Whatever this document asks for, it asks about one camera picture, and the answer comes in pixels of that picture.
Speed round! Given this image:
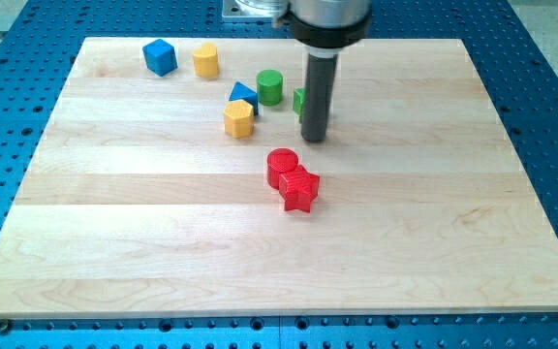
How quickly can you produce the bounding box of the red cylinder block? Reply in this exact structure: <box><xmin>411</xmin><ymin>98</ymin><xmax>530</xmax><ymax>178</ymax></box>
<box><xmin>266</xmin><ymin>148</ymin><xmax>299</xmax><ymax>189</ymax></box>

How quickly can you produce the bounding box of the green cylinder block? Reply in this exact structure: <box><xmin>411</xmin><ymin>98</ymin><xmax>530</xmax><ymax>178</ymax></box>
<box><xmin>256</xmin><ymin>70</ymin><xmax>283</xmax><ymax>106</ymax></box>

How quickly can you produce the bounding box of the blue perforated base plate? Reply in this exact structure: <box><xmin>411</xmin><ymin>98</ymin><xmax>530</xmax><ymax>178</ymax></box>
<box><xmin>0</xmin><ymin>1</ymin><xmax>558</xmax><ymax>348</ymax></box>

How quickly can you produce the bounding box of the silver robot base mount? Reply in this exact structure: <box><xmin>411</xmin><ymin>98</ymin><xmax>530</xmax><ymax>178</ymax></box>
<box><xmin>221</xmin><ymin>0</ymin><xmax>289</xmax><ymax>21</ymax></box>

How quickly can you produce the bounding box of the yellow hexagon block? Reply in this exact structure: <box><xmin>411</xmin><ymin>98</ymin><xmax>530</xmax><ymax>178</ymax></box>
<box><xmin>223</xmin><ymin>100</ymin><xmax>254</xmax><ymax>139</ymax></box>

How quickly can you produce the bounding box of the blue triangle block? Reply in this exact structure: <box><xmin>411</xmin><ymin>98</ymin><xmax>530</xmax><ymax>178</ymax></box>
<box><xmin>229</xmin><ymin>81</ymin><xmax>259</xmax><ymax>115</ymax></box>

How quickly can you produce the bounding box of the red star block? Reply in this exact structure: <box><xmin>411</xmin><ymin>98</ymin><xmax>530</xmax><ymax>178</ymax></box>
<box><xmin>279</xmin><ymin>165</ymin><xmax>320</xmax><ymax>213</ymax></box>

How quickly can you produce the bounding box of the blue cube block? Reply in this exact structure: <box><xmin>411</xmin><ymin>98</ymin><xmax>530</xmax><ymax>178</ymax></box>
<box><xmin>142</xmin><ymin>39</ymin><xmax>178</xmax><ymax>77</ymax></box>

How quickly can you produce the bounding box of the yellow half-round block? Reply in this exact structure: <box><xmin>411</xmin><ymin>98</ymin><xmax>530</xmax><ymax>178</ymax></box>
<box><xmin>193</xmin><ymin>42</ymin><xmax>220</xmax><ymax>78</ymax></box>

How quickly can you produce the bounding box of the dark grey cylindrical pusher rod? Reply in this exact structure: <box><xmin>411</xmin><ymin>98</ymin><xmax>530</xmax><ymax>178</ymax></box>
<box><xmin>300</xmin><ymin>54</ymin><xmax>337</xmax><ymax>143</ymax></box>

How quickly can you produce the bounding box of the green block behind rod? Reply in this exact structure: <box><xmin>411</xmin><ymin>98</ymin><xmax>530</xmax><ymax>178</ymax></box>
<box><xmin>293</xmin><ymin>87</ymin><xmax>305</xmax><ymax>123</ymax></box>

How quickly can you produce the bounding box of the light wooden board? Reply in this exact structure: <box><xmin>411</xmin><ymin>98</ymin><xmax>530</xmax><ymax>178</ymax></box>
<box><xmin>0</xmin><ymin>37</ymin><xmax>558</xmax><ymax>320</ymax></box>

